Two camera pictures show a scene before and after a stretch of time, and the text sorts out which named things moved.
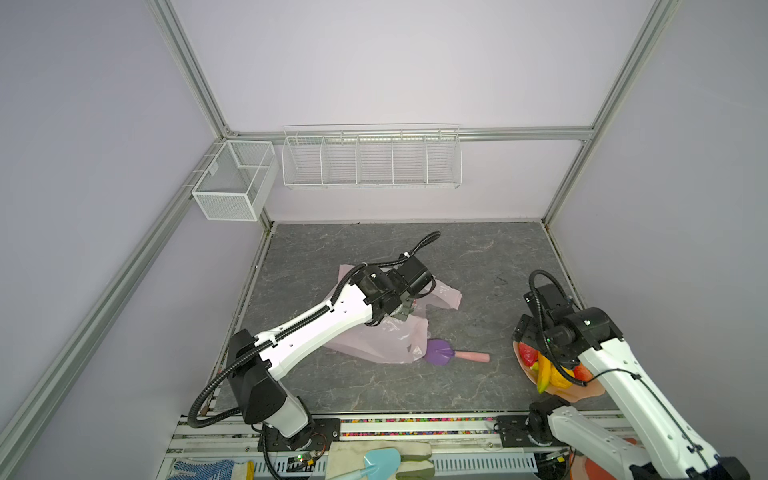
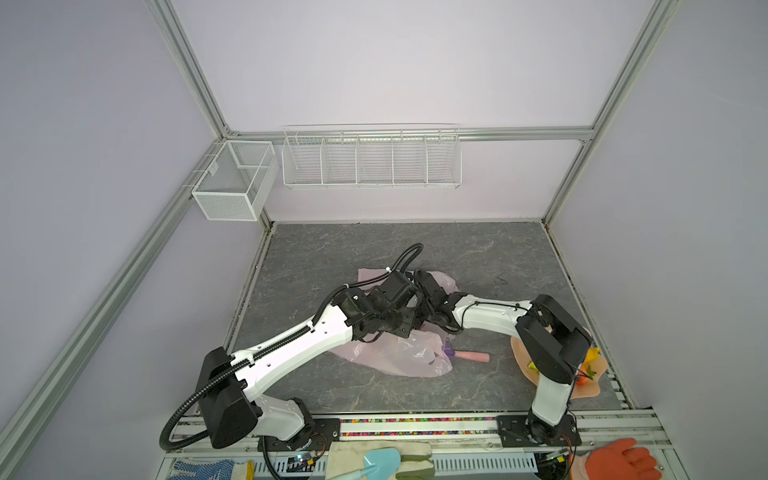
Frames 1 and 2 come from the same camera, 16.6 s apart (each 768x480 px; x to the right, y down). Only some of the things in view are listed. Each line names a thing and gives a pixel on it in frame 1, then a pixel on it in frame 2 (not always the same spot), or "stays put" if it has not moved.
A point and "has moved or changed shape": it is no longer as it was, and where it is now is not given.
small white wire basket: x=235 y=184 stays put
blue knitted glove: x=222 y=469 stays put
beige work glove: x=348 y=457 stays put
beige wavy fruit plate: x=569 y=394 stays put
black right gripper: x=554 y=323 to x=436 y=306
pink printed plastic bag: x=400 y=341 has moved or changed shape
